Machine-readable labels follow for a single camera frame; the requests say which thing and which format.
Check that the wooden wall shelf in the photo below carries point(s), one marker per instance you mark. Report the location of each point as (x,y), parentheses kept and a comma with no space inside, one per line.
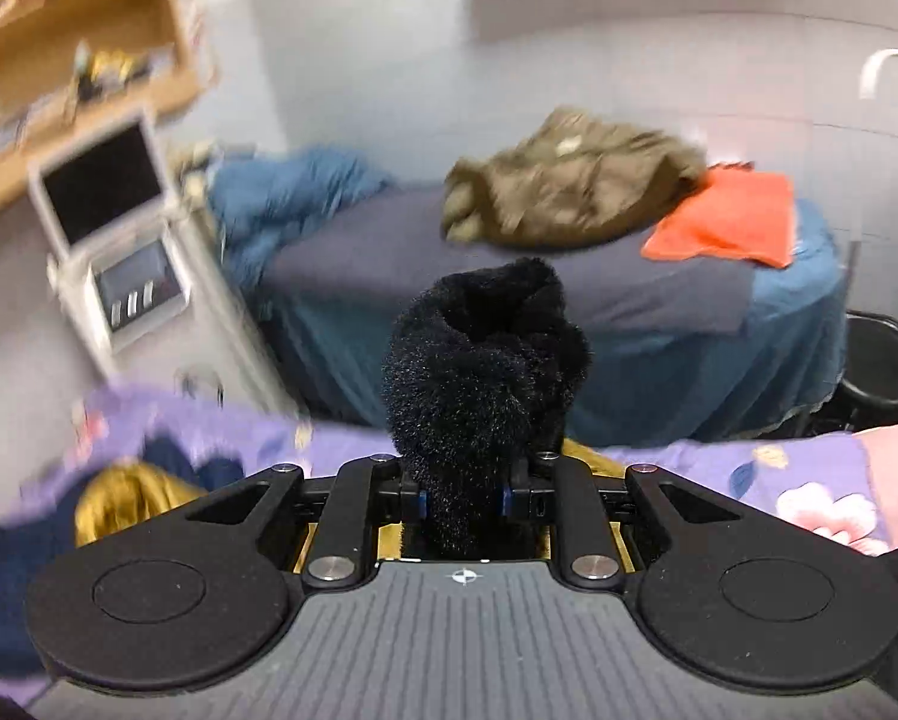
(68,64)

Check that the blue covered bed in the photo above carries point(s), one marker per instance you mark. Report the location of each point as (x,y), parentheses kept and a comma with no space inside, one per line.
(702,349)

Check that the blue crumpled blanket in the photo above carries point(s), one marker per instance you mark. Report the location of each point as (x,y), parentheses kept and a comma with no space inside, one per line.
(263,204)

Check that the olive green jacket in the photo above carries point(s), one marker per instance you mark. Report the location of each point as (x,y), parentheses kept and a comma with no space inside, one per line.
(577,181)

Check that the navy blue cloth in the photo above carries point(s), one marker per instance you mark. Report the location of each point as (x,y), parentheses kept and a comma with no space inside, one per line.
(27,547)

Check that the golden satin jacket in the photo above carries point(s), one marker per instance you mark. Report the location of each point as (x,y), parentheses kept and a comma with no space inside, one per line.
(133,491)

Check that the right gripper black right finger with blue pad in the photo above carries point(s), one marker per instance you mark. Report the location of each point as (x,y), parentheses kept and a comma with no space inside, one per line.
(554,498)

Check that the black round stool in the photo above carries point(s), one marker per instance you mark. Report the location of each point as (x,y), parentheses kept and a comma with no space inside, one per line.
(868,391)

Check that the orange folded cloth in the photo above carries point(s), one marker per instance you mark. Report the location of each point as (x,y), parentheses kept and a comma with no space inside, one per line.
(739,214)

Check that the lavender floral bed sheet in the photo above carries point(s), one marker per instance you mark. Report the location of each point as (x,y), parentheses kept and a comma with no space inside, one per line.
(819,483)

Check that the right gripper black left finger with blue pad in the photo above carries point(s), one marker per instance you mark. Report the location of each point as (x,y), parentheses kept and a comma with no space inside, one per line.
(364,495)

